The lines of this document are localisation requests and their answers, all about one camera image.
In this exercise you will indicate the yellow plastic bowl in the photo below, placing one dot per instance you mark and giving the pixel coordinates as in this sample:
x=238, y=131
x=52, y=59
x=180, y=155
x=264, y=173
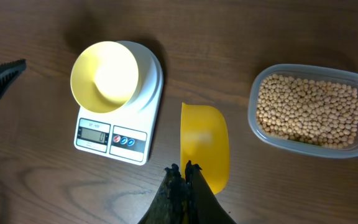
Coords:
x=104, y=77

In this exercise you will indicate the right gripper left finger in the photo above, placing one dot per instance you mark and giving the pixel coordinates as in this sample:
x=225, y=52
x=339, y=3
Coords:
x=169, y=203

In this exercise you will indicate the white digital kitchen scale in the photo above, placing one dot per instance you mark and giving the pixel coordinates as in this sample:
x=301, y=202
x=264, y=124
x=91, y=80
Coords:
x=126, y=133

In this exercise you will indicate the clear container of soybeans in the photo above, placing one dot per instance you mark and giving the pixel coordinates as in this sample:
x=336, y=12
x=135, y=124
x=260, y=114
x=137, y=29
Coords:
x=306, y=109

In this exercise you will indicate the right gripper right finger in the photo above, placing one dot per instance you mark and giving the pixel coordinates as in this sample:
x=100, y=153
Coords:
x=203, y=207

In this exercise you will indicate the yellow plastic scoop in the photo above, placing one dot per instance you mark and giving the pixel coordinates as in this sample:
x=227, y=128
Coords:
x=204, y=141

